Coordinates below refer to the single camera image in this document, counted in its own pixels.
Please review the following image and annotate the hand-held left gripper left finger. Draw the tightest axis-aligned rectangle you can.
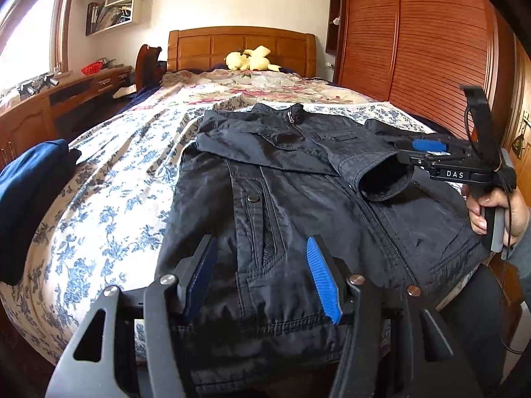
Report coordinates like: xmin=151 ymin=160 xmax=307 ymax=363
xmin=45 ymin=234 xmax=218 ymax=398

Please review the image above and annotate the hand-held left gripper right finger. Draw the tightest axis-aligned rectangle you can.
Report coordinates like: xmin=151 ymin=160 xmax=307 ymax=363
xmin=306 ymin=235 xmax=484 ymax=398

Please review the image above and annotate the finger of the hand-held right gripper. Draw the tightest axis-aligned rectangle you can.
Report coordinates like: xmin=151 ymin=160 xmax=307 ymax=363
xmin=396 ymin=149 xmax=434 ymax=168
xmin=411 ymin=138 xmax=451 ymax=156

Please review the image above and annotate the black zip jacket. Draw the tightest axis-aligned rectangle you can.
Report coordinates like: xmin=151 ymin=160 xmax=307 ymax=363
xmin=158 ymin=103 xmax=492 ymax=398

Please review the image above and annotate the person's right forearm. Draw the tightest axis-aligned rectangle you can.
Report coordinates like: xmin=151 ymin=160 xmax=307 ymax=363
xmin=507 ymin=232 xmax=531 ymax=285

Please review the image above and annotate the person's right hand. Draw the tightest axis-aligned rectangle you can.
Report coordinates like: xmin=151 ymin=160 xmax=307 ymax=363
xmin=462 ymin=182 xmax=531 ymax=247

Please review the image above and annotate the wooden slatted wardrobe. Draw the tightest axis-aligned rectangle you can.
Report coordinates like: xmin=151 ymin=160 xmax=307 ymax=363
xmin=334 ymin=0 xmax=531 ymax=175

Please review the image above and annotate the blue floral bed sheet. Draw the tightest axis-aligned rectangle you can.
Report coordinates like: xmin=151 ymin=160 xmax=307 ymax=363
xmin=0 ymin=101 xmax=436 ymax=365

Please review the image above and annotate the person's leg in black trousers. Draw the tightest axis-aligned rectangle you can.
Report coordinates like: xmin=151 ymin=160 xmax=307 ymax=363
xmin=435 ymin=263 xmax=510 ymax=398

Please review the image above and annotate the narrow wooden corner shelf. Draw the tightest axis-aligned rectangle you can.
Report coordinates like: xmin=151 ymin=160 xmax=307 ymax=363
xmin=326 ymin=0 xmax=347 ymax=54

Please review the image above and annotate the yellow plush toy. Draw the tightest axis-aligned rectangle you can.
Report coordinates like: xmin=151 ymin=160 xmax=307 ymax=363
xmin=225 ymin=45 xmax=280 ymax=72

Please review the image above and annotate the pink floral blanket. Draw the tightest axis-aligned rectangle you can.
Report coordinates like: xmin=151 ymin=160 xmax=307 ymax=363
xmin=160 ymin=68 xmax=386 ymax=110

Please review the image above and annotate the navy folded garment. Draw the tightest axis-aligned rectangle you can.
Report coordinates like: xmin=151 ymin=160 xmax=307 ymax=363
xmin=0 ymin=139 xmax=82 ymax=287

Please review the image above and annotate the dark wooden chair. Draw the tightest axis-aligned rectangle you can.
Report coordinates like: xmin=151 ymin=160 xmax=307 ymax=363
xmin=135 ymin=44 xmax=163 ymax=90

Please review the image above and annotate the wooden headboard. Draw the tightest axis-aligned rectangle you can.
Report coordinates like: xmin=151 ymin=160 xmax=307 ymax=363
xmin=167 ymin=26 xmax=318 ymax=79

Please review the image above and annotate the wooden desk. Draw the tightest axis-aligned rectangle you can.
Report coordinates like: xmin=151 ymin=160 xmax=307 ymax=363
xmin=0 ymin=65 xmax=133 ymax=170

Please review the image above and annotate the desk clutter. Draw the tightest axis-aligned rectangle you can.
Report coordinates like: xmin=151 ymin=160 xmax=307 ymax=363
xmin=0 ymin=71 xmax=61 ymax=101

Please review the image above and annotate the window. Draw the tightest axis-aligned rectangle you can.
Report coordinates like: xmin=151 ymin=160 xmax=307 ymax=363
xmin=0 ymin=0 xmax=63 ymax=96

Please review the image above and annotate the brass door handle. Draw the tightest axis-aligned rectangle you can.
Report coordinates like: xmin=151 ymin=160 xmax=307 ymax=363
xmin=512 ymin=116 xmax=531 ymax=159

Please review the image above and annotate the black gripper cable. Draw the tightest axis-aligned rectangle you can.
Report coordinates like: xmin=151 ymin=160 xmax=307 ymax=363
xmin=465 ymin=103 xmax=521 ymax=355

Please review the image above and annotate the white wall shelf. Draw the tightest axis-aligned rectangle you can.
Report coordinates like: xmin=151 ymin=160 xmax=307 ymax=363
xmin=79 ymin=0 xmax=148 ymax=36

